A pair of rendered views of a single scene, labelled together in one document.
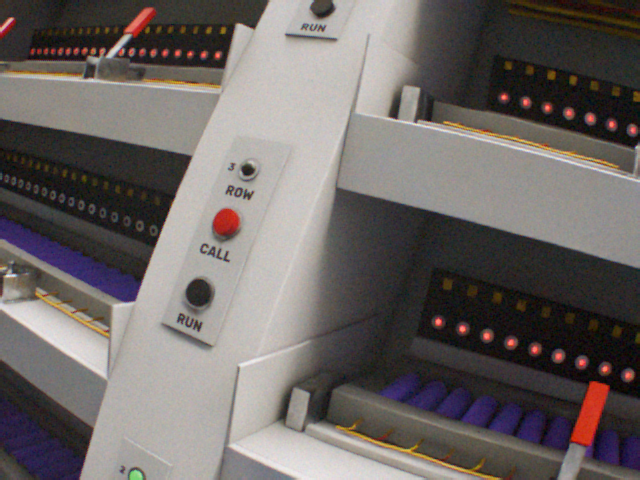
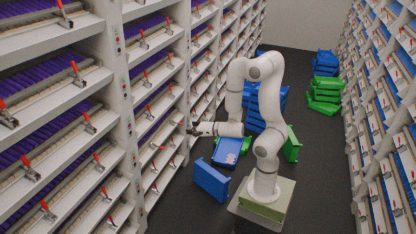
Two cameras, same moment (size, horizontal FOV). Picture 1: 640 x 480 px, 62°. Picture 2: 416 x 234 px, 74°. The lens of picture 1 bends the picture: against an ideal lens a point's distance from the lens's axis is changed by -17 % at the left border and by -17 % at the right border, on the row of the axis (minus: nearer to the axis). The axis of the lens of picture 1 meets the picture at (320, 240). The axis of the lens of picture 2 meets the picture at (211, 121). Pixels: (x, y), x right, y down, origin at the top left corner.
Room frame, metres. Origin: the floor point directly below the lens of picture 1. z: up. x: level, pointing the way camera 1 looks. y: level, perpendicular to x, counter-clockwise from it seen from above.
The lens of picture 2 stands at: (0.46, 1.77, 1.57)
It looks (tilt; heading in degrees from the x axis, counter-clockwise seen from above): 34 degrees down; 261
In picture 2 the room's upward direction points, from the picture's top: 4 degrees clockwise
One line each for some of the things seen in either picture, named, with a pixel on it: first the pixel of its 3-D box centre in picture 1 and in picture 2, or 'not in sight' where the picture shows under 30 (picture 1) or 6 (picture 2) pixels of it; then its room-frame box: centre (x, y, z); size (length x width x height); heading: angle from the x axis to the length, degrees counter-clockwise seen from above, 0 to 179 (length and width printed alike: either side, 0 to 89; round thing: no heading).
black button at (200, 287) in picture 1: (201, 293); not in sight; (0.35, 0.05, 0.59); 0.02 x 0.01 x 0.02; 64
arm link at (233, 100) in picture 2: not in sight; (233, 109); (0.13, 0.52, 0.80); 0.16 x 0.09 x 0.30; 64
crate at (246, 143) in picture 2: not in sight; (232, 141); (-0.07, -0.16, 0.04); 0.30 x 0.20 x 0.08; 154
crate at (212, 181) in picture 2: not in sight; (211, 179); (0.19, 0.35, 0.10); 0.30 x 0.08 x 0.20; 128
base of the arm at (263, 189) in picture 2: not in sight; (265, 178); (-0.04, 0.72, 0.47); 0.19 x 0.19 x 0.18
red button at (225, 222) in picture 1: (228, 223); not in sight; (0.35, 0.05, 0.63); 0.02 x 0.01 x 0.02; 64
